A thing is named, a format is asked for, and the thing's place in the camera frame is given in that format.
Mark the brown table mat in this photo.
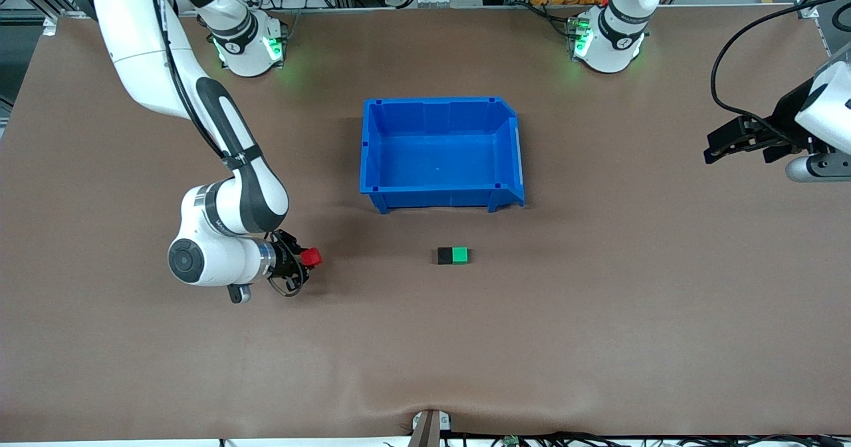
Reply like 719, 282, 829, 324
0, 5, 851, 442

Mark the blue plastic storage bin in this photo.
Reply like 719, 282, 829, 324
359, 96, 526, 215

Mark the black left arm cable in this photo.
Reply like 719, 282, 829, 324
710, 0, 851, 135

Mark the metal clamp bracket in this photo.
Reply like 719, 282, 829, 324
407, 408, 453, 447

